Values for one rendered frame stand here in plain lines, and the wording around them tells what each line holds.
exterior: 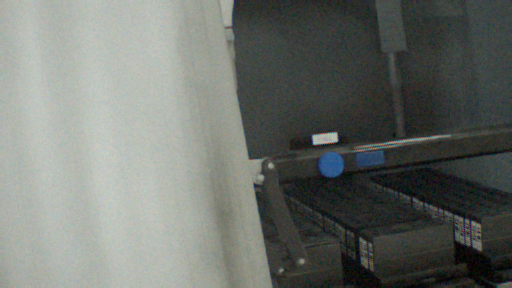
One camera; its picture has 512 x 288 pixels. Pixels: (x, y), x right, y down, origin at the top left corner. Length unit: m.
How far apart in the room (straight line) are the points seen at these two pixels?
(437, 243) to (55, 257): 1.16
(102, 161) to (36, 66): 0.03
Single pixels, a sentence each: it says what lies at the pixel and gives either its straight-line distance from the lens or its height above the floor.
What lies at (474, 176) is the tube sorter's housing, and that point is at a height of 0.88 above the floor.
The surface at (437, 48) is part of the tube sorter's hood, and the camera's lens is 1.38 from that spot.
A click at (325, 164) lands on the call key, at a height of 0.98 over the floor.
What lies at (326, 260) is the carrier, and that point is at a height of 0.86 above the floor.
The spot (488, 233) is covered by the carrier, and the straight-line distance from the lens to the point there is 1.42.
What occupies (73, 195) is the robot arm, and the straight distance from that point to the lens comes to 0.26.
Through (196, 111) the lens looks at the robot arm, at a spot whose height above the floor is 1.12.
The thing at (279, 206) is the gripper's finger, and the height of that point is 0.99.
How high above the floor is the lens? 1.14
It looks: 5 degrees down
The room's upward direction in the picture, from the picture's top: 6 degrees counter-clockwise
